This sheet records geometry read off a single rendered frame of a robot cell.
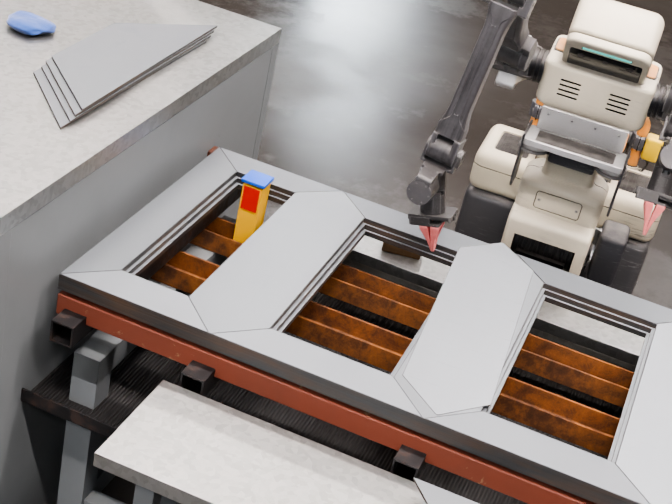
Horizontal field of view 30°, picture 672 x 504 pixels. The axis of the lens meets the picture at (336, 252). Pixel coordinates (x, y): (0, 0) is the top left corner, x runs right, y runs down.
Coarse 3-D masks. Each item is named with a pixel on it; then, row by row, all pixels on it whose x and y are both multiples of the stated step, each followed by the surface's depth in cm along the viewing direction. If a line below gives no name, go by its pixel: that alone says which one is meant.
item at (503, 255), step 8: (464, 248) 292; (472, 248) 293; (480, 248) 294; (488, 248) 294; (496, 248) 295; (488, 256) 291; (496, 256) 292; (504, 256) 293; (512, 256) 293; (512, 264) 290; (520, 264) 291
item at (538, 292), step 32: (224, 192) 297; (288, 192) 300; (192, 224) 282; (448, 256) 291; (64, 288) 251; (96, 288) 248; (320, 288) 271; (544, 288) 286; (160, 320) 246; (288, 320) 256; (608, 320) 282; (640, 320) 281; (224, 352) 243; (256, 352) 241; (512, 352) 260; (640, 352) 275; (320, 384) 238; (384, 416) 236; (416, 416) 233; (480, 448) 231; (544, 480) 229; (576, 480) 227
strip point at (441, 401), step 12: (420, 384) 242; (432, 384) 243; (420, 396) 239; (432, 396) 239; (444, 396) 240; (456, 396) 241; (468, 396) 242; (432, 408) 236; (444, 408) 237; (456, 408) 238; (468, 408) 238
